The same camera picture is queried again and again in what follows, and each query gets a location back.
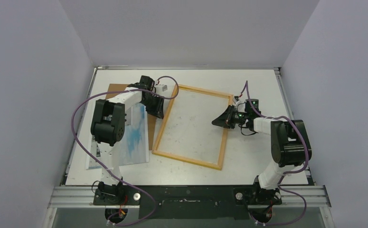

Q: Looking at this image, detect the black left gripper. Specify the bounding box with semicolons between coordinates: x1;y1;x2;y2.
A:
141;95;164;119

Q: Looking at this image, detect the clear glass sheet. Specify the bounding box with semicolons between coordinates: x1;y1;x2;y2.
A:
157;89;230;166

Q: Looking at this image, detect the printed building photo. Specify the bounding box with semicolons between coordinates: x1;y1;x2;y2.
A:
86;103;151;171

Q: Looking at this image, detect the yellow wooden picture frame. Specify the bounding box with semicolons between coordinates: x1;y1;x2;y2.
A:
151;84;235;171

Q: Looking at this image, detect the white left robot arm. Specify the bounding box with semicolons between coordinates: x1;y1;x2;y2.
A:
90;76;168;205

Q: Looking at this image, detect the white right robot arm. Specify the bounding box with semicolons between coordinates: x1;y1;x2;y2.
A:
211;99;312;204

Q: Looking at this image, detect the brown cardboard backing board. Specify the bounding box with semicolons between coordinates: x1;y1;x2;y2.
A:
107;84;156;151

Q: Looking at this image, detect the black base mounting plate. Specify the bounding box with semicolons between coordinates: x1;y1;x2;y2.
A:
93;184;282;223

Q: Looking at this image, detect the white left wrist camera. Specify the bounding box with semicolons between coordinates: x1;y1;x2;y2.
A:
154;84;168;94

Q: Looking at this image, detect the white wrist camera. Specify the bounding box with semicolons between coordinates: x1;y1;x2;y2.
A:
154;84;168;94
233;96;242;107

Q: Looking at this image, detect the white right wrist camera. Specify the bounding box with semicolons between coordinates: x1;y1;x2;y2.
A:
233;96;242;107

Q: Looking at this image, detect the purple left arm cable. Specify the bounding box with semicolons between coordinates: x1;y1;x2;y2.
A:
71;76;179;228

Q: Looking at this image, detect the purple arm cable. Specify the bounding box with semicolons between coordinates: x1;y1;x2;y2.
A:
245;80;310;227
71;76;179;228

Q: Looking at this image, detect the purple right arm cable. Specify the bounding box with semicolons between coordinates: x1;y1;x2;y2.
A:
245;80;310;227

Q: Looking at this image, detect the aluminium front rail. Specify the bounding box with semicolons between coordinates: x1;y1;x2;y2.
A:
48;185;331;209

